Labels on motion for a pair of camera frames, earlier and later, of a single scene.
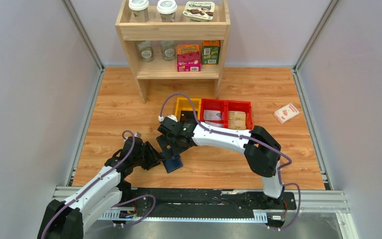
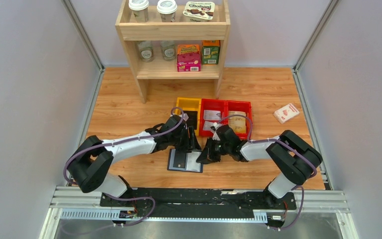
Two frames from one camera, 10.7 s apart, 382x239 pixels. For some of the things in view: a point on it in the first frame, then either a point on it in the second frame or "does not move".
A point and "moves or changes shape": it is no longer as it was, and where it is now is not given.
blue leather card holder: [173, 164] moves or changes shape
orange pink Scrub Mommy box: [189, 58] does not move
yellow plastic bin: [184, 104] does not move
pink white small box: [286, 113] does not move
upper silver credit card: [212, 115] does not move
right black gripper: [164, 142] to [207, 156]
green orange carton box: [210, 52] does not move
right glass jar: [168, 50] does not move
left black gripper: [154, 157] to [191, 144]
